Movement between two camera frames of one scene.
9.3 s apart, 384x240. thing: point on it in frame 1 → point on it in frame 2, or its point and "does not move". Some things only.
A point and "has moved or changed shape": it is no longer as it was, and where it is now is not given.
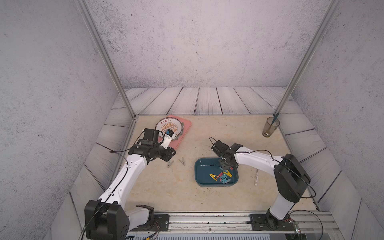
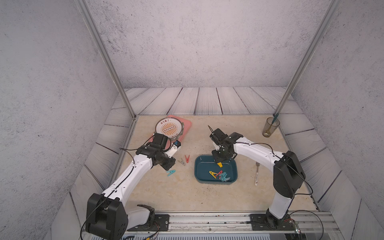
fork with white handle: (257, 177) does not move
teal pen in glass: (275, 118) does not move
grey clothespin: (182, 161) does not move
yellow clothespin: (213, 176) has moved or changed shape
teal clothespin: (223, 178) → (171, 172)
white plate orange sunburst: (167, 123) does not move
